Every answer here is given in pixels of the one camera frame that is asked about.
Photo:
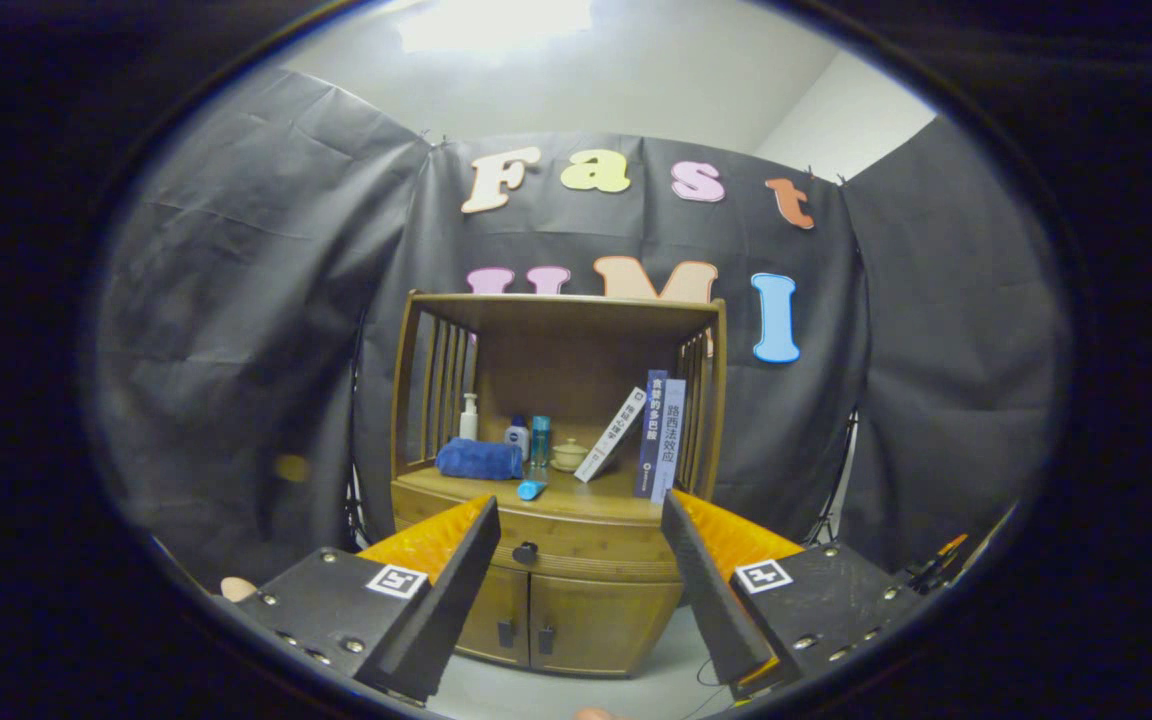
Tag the white bottle with blue cap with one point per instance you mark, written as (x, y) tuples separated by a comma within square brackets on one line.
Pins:
[(517, 438)]

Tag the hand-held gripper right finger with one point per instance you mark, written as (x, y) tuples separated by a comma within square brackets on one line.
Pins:
[(711, 600)]

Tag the blue folded towel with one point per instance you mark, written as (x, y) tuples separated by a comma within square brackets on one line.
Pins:
[(476, 458)]

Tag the translucent blue bottle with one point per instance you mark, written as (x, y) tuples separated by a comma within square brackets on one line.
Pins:
[(541, 440)]

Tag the white book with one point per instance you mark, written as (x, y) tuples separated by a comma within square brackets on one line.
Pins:
[(611, 435)]

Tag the wooden cabinet door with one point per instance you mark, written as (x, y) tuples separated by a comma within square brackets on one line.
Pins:
[(496, 610), (596, 625)]

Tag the light purple book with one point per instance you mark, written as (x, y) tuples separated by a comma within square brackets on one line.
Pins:
[(669, 440)]

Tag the wooden cabinet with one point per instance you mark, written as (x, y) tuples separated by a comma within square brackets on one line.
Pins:
[(566, 370)]

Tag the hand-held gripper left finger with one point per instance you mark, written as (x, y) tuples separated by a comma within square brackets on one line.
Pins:
[(446, 600)]

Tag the wooden drawer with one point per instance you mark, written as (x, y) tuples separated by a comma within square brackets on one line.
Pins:
[(586, 545)]

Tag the cream lidded teacup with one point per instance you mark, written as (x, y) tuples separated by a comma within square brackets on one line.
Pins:
[(570, 456)]

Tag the dark blue book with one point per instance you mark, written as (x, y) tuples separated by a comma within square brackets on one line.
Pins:
[(648, 440)]

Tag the white pump bottle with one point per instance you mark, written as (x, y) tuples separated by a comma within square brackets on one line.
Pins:
[(469, 425)]

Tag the black and orange equipment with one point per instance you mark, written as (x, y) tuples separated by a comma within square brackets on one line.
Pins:
[(936, 570)]

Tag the blue and white tube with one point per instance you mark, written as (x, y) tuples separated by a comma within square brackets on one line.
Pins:
[(531, 490)]

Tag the black light stand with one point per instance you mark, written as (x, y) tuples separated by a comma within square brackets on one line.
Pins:
[(829, 510), (352, 510)]

